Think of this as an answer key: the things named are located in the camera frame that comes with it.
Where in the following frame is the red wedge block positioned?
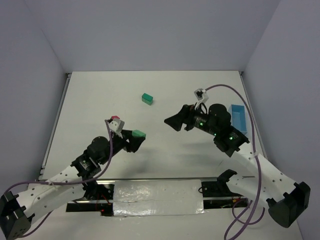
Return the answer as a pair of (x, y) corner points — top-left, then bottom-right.
(111, 115), (120, 121)

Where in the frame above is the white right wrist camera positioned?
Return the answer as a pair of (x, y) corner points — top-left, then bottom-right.
(194, 88), (209, 109)

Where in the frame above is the blue plastic bin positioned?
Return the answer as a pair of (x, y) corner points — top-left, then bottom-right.
(229, 104), (248, 135)

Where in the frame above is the aluminium table edge rail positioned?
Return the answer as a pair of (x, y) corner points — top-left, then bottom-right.
(37, 72), (72, 181)
(238, 71), (273, 164)

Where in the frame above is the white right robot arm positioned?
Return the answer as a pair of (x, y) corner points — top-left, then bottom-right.
(164, 103), (311, 228)

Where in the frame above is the white front cover board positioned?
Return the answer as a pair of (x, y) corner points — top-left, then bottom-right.
(9, 175), (305, 240)

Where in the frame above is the green letter cube F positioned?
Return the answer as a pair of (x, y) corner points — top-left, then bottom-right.
(145, 101), (153, 106)

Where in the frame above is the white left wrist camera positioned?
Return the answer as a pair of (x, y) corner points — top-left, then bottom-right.
(109, 118), (125, 138)

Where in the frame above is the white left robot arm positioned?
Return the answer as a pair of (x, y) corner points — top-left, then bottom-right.
(0, 130), (146, 240)

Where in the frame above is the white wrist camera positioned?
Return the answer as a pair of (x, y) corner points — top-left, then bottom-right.
(194, 88), (209, 109)
(109, 118), (125, 138)

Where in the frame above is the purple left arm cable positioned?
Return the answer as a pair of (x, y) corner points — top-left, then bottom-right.
(0, 119), (116, 238)

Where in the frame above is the aluminium table edge rail right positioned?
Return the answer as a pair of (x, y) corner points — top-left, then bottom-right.
(238, 71), (273, 164)

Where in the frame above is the green arch block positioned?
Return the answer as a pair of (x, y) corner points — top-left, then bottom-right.
(141, 93), (153, 102)
(132, 129), (146, 138)

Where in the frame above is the aluminium table edge rail left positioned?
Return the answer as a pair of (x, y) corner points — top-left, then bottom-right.
(37, 72), (72, 181)

